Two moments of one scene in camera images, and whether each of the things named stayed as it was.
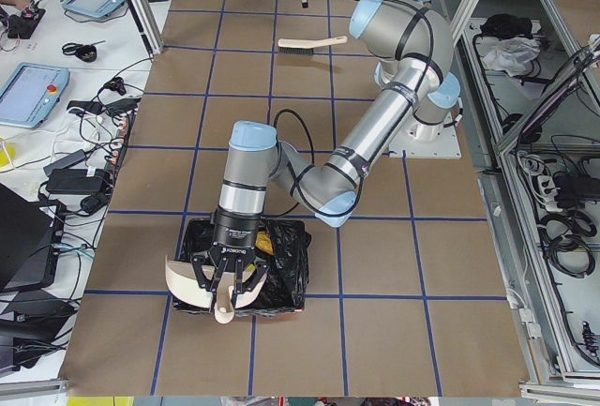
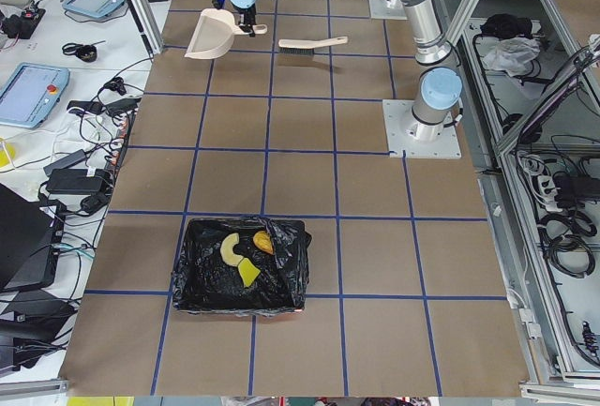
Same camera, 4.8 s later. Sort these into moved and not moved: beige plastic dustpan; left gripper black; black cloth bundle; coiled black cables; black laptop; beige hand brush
Moved: left gripper black; beige plastic dustpan
Not moved: black cloth bundle; black laptop; coiled black cables; beige hand brush
